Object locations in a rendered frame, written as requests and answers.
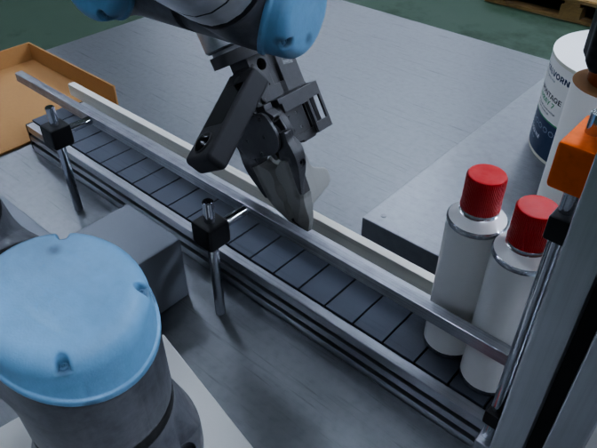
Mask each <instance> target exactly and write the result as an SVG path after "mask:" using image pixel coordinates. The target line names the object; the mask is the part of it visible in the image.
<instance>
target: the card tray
mask: <svg viewBox="0 0 597 448"><path fill-rule="evenodd" d="M21 70H22V71H24V72H25V73H27V74H29V75H31V76H32V77H34V78H36V79H37V80H39V81H41V82H43V83H45V84H47V85H49V86H50V87H51V88H53V89H55V90H57V91H59V92H61V93H63V94H65V95H66V96H68V97H69V98H71V99H73V100H75V101H77V102H81V100H79V99H78V98H76V97H74V96H72V95H71V94H70V91H69V88H68V84H70V83H73V82H75V83H77V84H80V85H81V86H82V87H84V88H86V89H88V90H90V91H92V92H95V93H96V94H98V95H99V96H101V97H103V98H105V99H107V100H109V101H111V102H113V103H115V104H116V105H118V106H119V104H118V100H117V96H116V91H115V86H114V85H113V84H111V83H109V82H107V81H105V80H103V79H101V78H99V77H97V76H95V75H93V74H91V73H89V72H87V71H85V70H83V69H81V68H79V67H77V66H75V65H73V64H71V63H69V62H68V61H66V60H63V59H62V58H60V57H58V56H56V55H54V54H52V53H50V52H47V51H46V50H44V49H42V48H40V47H38V46H36V45H34V44H31V43H30V42H27V43H24V44H20V45H17V46H13V47H11V48H8V49H5V50H2V51H0V156H1V155H4V154H6V153H8V152H11V151H13V150H14V149H17V148H20V147H23V146H25V145H27V144H29V143H31V141H30V138H29V136H28V131H27V128H26V124H28V123H30V122H33V121H32V120H33V119H35V118H38V117H39V116H43V115H46V112H45V109H44V108H45V107H46V106H48V105H53V106H54V107H55V110H57V109H59V108H62V107H61V106H59V105H58V104H56V103H54V102H52V101H51V100H48V99H47V98H45V97H44V96H43V95H41V94H39V93H37V92H35V91H33V90H32V89H30V88H28V87H27V86H26V85H24V84H22V83H20V82H18V81H17V78H16V76H15V73H16V72H19V71H21Z"/></svg>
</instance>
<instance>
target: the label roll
mask: <svg viewBox="0 0 597 448"><path fill-rule="evenodd" d="M588 32H589V30H582V31H578V32H573V33H570V34H567V35H565V36H562V37H561V38H559V39H558V40H557V41H556V42H555V44H554V46H553V51H552V55H551V59H550V61H549V65H548V69H547V71H546V75H545V81H544V84H543V87H542V91H541V94H540V97H539V101H538V104H537V110H536V113H535V116H534V120H533V123H532V126H531V129H530V133H529V146H530V148H531V150H532V152H533V153H534V155H535V156H536V157H537V158H538V159H539V160H540V161H541V162H542V163H544V164H546V161H547V158H548V156H549V153H550V149H551V146H552V144H553V138H554V135H555V133H556V129H557V126H558V123H559V121H560V117H561V112H562V110H563V106H564V103H565V100H566V98H567V94H568V91H569V86H570V83H571V80H572V77H573V76H574V74H575V73H577V72H578V71H579V70H582V69H586V68H587V66H586V63H585V55H584V52H583V50H584V47H585V41H586V38H587V36H588Z"/></svg>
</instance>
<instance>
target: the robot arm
mask: <svg viewBox="0 0 597 448"><path fill-rule="evenodd" d="M71 1H72V2H73V4H74V5H75V6H76V8H77V9H78V10H79V11H80V12H82V13H83V14H84V15H86V16H87V17H89V18H91V19H93V20H97V21H110V20H126V19H127V18H129V17H130V16H133V15H136V16H142V17H146V18H149V19H151V20H157V21H160V22H162V23H166V24H169V25H172V26H175V27H178V28H183V29H186V30H190V31H193V32H196V34H197V36H198V38H199V40H200V43H201V45H202V47H203V50H204V52H205V54H206V55H208V56H211V55H212V57H213V59H211V60H210V61H211V65H212V66H213V69H214V71H217V70H219V69H222V68H225V67H227V66H230V68H231V70H232V72H233V75H232V76H230V77H229V79H228V81H227V84H226V86H225V88H224V89H223V91H222V93H221V94H220V96H219V99H218V101H217V102H216V104H215V106H214V108H213V110H212V111H211V114H210V115H209V117H208V119H207V121H206V123H205V125H204V127H203V128H202V130H201V132H200V134H199V136H198V138H197V140H196V142H195V144H194V146H193V147H192V149H191V151H190V153H189V155H188V157H187V163H188V164H189V165H190V166H191V167H193V168H194V169H195V170H197V171H198V172H199V173H207V172H215V171H219V170H224V169H225V168H226V167H227V165H228V163H229V161H230V159H231V157H232V155H233V154H234V152H235V149H236V148H237V149H238V151H239V153H240V156H241V159H242V161H243V165H244V167H245V169H246V171H247V173H248V174H249V175H250V177H251V179H252V180H253V182H254V183H255V184H256V186H257V187H258V188H259V190H260V191H261V193H262V194H263V196H264V197H265V198H268V200H269V201H270V202H271V204H272V205H273V206H274V207H275V209H276V210H277V211H278V212H280V213H281V214H282V215H283V216H284V217H285V218H286V219H287V220H288V221H290V222H291V223H293V224H295V225H297V226H298V227H300V228H303V229H304V230H305V231H310V230H311V229H312V225H313V219H314V211H313V207H314V206H313V204H314V202H315V201H316V200H317V198H318V197H319V196H320V195H321V193H322V192H323V191H324V190H325V189H326V188H327V187H328V185H329V184H330V174H329V172H328V170H327V169H326V168H324V167H313V166H312V165H311V164H310V163H309V160H308V158H307V156H306V153H305V151H304V149H303V146H302V144H301V142H305V141H307V140H310V139H311V138H313V137H314V136H315V135H316V134H317V133H318V132H320V131H322V130H324V129H325V128H327V127H329V126H331V125H332V121H331V119H330V115H329V113H328V110H327V108H326V106H325V103H324V101H323V98H322V95H321V92H320V90H319V87H318V84H317V82H316V80H314V81H312V82H309V83H306V82H305V80H304V78H303V76H302V73H301V71H300V68H299V64H298V63H297V60H296V58H297V57H299V56H301V55H303V54H304V53H305V52H307V51H308V49H309V48H310V47H311V46H312V44H313V43H314V41H315V39H316V38H317V36H318V34H319V32H320V30H321V26H322V23H323V20H324V16H325V12H326V6H327V0H71ZM316 94H317V97H318V99H319V101H320V103H321V106H322V110H323V113H324V114H325V117H324V118H321V115H320V113H319V110H318V108H317V106H316V104H315V101H314V97H313V96H315V95H316ZM268 156H269V158H268V159H267V157H268ZM161 330H162V325H161V317H160V312H159V307H158V305H157V302H156V299H155V295H154V294H153V292H152V290H151V288H150V287H149V284H148V281H147V279H146V277H145V275H144V273H143V271H142V269H141V268H140V266H139V265H138V263H137V262H136V261H135V260H134V259H133V258H132V257H131V256H130V255H129V254H128V253H127V252H125V251H124V250H123V249H121V248H120V247H118V246H116V245H115V244H112V243H110V242H109V241H107V240H104V239H101V238H98V237H96V236H89V235H85V234H77V233H70V234H69V235H68V237H67V238H65V239H59V237H58V236H57V235H56V234H49V235H44V236H38V235H36V234H34V233H32V232H30V231H28V230H26V229H25V228H23V227H22V226H21V225H20V224H19V223H18V222H17V221H16V220H15V219H14V218H13V216H12V215H11V214H10V212H9V211H8V209H7V208H6V206H5V205H4V203H3V201H2V199H1V198H0V398H1V399H2V400H4V401H5V402H6V403H7V404H8V405H10V406H11V408H12V409H13V410H14V411H15V412H16V413H17V414H18V416H19V417H20V420H21V422H22V423H23V425H24V427H25V429H26V430H27V432H28V434H29V435H30V437H31V439H32V444H31V448H203V446H204V443H203V430H202V424H201V421H200V417H199V414H198V411H197V410H196V408H195V405H194V403H193V401H192V400H191V398H190V397H189V395H188V394H187V393H186V392H185V390H184V389H183V388H182V387H181V386H180V385H178V384H177V383H176V382H175V381H174V380H173V379H172V378H171V373H170V369H169V365H168V361H167V356H166V353H165V348H164V344H163V337H162V334H161Z"/></svg>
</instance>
